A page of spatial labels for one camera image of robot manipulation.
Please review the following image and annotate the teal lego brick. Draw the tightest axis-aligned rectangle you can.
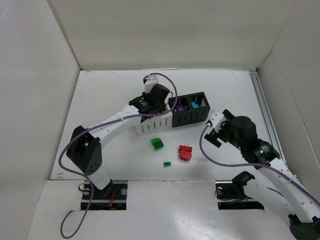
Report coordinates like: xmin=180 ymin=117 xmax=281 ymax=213
xmin=191 ymin=101 xmax=200 ymax=109

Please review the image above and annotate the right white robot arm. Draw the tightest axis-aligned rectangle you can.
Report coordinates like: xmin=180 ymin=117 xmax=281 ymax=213
xmin=200 ymin=109 xmax=320 ymax=240

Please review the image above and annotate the purple lego brick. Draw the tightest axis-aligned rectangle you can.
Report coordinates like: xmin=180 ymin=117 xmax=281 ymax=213
xmin=175 ymin=104 xmax=186 ymax=112

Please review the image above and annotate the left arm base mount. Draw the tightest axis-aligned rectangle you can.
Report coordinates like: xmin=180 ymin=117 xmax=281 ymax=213
xmin=78 ymin=180 xmax=128 ymax=211

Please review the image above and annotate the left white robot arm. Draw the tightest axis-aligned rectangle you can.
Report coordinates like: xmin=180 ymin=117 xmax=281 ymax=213
xmin=66 ymin=83 xmax=170 ymax=196

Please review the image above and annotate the small green lego piece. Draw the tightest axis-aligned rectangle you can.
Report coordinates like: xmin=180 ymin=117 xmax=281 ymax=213
xmin=163 ymin=162 xmax=171 ymax=167

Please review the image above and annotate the aluminium rail right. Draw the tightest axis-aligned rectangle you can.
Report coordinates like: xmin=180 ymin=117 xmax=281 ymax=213
xmin=249 ymin=70 xmax=284 ymax=158

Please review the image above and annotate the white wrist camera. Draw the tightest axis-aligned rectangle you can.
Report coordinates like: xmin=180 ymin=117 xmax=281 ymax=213
xmin=205 ymin=109 xmax=226 ymax=133
xmin=143 ymin=74 xmax=158 ymax=94

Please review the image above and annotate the red studded lego brick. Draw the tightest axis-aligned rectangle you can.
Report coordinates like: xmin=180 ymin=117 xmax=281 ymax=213
xmin=178 ymin=145 xmax=193 ymax=153

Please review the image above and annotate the green arched lego brick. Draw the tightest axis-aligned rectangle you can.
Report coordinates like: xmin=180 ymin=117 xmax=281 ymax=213
xmin=151 ymin=138 xmax=164 ymax=151

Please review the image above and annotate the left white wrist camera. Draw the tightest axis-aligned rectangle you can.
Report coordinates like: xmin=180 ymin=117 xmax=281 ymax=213
xmin=143 ymin=74 xmax=158 ymax=94

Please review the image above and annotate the red rounded lego brick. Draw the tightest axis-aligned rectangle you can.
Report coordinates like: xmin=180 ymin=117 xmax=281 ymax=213
xmin=178 ymin=150 xmax=192 ymax=162

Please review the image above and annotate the white two-bin container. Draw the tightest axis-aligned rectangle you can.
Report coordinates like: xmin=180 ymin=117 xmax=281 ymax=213
xmin=135 ymin=112 xmax=173 ymax=137

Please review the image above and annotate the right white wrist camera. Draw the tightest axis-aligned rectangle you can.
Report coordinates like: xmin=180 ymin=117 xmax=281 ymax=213
xmin=205 ymin=109 xmax=226 ymax=133

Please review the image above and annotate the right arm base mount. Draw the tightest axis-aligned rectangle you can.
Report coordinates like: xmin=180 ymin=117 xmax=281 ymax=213
xmin=214 ymin=171 xmax=265 ymax=210

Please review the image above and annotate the black two-bin container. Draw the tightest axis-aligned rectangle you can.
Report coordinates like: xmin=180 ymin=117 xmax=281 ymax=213
xmin=168 ymin=92 xmax=211 ymax=128

